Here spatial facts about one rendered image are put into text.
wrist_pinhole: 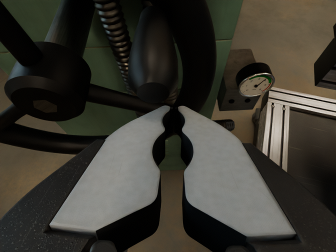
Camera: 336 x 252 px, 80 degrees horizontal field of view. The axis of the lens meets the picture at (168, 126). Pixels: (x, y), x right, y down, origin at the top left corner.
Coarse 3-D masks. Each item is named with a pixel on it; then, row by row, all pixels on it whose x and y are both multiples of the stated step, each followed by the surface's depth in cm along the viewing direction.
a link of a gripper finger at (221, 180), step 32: (192, 128) 9; (224, 128) 9; (192, 160) 7; (224, 160) 7; (192, 192) 6; (224, 192) 6; (256, 192) 6; (192, 224) 6; (224, 224) 5; (256, 224) 5; (288, 224) 5
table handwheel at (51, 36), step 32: (64, 0) 22; (160, 0) 11; (192, 0) 11; (0, 32) 13; (64, 32) 19; (192, 32) 13; (32, 64) 15; (64, 64) 16; (192, 64) 15; (32, 96) 16; (64, 96) 16; (96, 96) 19; (128, 96) 20; (192, 96) 18; (0, 128) 23; (32, 128) 27
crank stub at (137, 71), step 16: (144, 16) 11; (160, 16) 11; (144, 32) 10; (160, 32) 10; (144, 48) 9; (160, 48) 9; (128, 64) 10; (144, 64) 9; (160, 64) 9; (176, 64) 10; (128, 80) 9; (144, 80) 9; (160, 80) 9; (176, 80) 9; (144, 96) 9; (160, 96) 9
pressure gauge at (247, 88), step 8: (248, 64) 35; (256, 64) 35; (264, 64) 35; (240, 72) 36; (248, 72) 35; (256, 72) 34; (264, 72) 34; (240, 80) 36; (248, 80) 35; (256, 80) 35; (264, 80) 35; (272, 80) 35; (240, 88) 37; (248, 88) 37; (256, 88) 37; (264, 88) 37; (248, 96) 39
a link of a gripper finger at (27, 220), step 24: (96, 144) 8; (72, 168) 7; (48, 192) 6; (24, 216) 5; (48, 216) 5; (0, 240) 5; (24, 240) 5; (48, 240) 5; (72, 240) 5; (96, 240) 5
